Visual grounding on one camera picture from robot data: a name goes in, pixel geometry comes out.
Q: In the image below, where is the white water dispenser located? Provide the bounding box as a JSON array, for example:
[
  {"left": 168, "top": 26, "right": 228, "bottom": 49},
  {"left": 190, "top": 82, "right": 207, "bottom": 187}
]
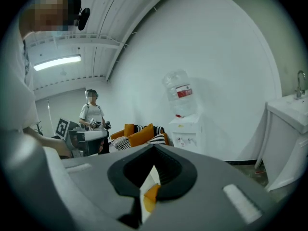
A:
[{"left": 168, "top": 113, "right": 203, "bottom": 155}]

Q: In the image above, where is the black white patterned pillow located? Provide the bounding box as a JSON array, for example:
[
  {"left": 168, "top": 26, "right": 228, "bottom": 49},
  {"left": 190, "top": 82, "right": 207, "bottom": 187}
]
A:
[{"left": 147, "top": 133, "right": 166, "bottom": 144}]

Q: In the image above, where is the orange couch cushion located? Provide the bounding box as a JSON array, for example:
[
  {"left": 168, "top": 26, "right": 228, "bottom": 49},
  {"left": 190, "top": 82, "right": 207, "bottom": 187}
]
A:
[
  {"left": 124, "top": 123, "right": 135, "bottom": 137},
  {"left": 128, "top": 123, "right": 154, "bottom": 146}
]

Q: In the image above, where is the black head-worn camera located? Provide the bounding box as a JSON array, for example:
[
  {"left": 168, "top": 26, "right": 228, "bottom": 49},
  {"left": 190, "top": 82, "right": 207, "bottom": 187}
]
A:
[{"left": 77, "top": 7, "right": 91, "bottom": 31}]

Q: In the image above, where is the clear water bottle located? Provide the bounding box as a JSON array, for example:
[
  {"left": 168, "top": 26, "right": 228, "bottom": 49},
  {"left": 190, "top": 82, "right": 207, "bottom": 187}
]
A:
[{"left": 161, "top": 68, "right": 198, "bottom": 118}]

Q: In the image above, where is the chrome faucet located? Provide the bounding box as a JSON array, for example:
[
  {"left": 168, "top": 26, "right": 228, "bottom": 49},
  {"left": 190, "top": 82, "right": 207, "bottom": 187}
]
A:
[{"left": 295, "top": 70, "right": 307, "bottom": 100}]

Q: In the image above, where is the person's head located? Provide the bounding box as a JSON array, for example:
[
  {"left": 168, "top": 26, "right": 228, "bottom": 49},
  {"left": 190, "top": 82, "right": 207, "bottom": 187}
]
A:
[{"left": 19, "top": 0, "right": 82, "bottom": 39}]

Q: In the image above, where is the ceiling light tube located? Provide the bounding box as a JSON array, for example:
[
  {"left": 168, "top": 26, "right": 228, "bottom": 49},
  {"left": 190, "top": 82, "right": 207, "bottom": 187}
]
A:
[{"left": 33, "top": 54, "right": 81, "bottom": 71}]

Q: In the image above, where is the white round chair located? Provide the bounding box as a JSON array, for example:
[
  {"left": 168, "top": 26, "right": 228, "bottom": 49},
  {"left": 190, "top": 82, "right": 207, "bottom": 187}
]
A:
[{"left": 141, "top": 165, "right": 160, "bottom": 226}]

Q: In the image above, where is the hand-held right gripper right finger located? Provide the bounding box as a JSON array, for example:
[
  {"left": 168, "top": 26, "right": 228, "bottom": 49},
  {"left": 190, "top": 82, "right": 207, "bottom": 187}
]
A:
[{"left": 141, "top": 143, "right": 280, "bottom": 231}]

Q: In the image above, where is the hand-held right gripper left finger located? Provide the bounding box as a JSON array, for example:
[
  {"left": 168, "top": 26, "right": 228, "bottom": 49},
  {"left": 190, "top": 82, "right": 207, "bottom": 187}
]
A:
[{"left": 61, "top": 143, "right": 156, "bottom": 231}]

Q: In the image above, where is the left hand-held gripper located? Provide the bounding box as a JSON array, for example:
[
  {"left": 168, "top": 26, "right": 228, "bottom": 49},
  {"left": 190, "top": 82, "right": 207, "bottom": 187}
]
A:
[{"left": 54, "top": 118, "right": 108, "bottom": 157}]

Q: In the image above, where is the white sink cabinet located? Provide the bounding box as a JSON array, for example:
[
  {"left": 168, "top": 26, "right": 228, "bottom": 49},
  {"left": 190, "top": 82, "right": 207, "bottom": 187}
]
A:
[{"left": 255, "top": 94, "right": 308, "bottom": 192}]

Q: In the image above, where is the person's left forearm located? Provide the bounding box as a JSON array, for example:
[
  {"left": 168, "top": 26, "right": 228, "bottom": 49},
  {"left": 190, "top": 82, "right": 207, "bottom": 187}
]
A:
[{"left": 24, "top": 126, "right": 73, "bottom": 158}]

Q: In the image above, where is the small yellow-orange cushion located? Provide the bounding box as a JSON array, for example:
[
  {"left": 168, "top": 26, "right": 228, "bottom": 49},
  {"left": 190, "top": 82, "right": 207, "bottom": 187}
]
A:
[{"left": 143, "top": 183, "right": 161, "bottom": 213}]

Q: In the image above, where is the person's white shirt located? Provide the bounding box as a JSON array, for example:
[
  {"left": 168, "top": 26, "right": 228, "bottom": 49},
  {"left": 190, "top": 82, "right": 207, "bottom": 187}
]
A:
[{"left": 0, "top": 27, "right": 39, "bottom": 134}]

